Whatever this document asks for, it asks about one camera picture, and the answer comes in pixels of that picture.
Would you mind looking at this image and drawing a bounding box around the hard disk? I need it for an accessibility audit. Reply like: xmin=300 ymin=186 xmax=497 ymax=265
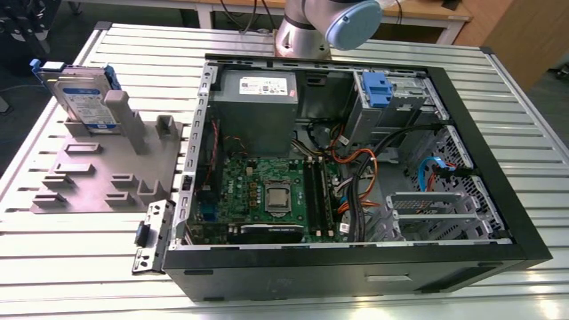
xmin=28 ymin=59 xmax=124 ymax=136

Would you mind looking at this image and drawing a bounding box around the grey metal disk bay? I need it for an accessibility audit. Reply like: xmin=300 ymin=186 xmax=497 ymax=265
xmin=385 ymin=192 xmax=512 ymax=243

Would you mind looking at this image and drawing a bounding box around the grey parts rack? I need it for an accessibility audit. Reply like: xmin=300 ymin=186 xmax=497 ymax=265
xmin=28 ymin=90 xmax=185 ymax=214

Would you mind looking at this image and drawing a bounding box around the grey power supply unit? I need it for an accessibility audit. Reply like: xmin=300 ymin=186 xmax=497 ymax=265
xmin=208 ymin=69 xmax=299 ymax=157

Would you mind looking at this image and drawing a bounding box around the green motherboard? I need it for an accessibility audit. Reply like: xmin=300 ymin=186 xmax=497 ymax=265
xmin=185 ymin=156 xmax=352 ymax=244

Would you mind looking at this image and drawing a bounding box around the silver CPU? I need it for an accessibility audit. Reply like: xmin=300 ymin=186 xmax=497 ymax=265
xmin=265 ymin=189 xmax=291 ymax=205

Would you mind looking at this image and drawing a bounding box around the CPU socket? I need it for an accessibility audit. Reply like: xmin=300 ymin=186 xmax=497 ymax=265
xmin=263 ymin=179 xmax=296 ymax=219

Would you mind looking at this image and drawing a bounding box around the black graphics card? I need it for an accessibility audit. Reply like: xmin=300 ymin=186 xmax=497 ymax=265
xmin=228 ymin=223 xmax=307 ymax=244

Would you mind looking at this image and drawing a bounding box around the blue drive cage latch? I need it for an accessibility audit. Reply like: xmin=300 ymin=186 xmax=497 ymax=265
xmin=363 ymin=71 xmax=394 ymax=108

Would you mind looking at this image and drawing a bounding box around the grey optical drive cage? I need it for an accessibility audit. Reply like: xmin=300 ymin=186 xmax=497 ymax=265
xmin=347 ymin=71 xmax=445 ymax=144

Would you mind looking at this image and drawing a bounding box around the wooden desk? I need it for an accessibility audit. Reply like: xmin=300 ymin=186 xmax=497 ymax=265
xmin=177 ymin=0 xmax=474 ymax=46

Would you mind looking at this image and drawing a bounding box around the black open PC case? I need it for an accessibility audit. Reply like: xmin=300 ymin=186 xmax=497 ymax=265
xmin=161 ymin=52 xmax=554 ymax=303

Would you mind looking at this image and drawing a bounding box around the brown wooden cabinet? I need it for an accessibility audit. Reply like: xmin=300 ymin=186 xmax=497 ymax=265
xmin=456 ymin=0 xmax=569 ymax=91

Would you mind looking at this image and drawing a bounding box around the blue black bracket latch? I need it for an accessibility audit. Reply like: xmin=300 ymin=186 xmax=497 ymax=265
xmin=135 ymin=221 xmax=151 ymax=247

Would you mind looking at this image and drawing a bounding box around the grey metal slot bracket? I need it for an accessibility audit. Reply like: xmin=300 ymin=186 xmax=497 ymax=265
xmin=132 ymin=199 xmax=175 ymax=275

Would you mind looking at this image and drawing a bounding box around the orange power wire bundle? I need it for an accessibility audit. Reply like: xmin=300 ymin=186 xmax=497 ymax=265
xmin=331 ymin=148 xmax=379 ymax=201

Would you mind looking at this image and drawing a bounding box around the thick black cable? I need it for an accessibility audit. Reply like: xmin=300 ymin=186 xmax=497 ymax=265
xmin=347 ymin=123 xmax=445 ymax=243

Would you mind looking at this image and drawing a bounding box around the blue data wire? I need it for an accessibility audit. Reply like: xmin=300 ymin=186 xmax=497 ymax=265
xmin=417 ymin=156 xmax=445 ymax=193

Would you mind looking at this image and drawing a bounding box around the black power wire connector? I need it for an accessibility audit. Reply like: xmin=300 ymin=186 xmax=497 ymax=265
xmin=437 ymin=163 xmax=472 ymax=178

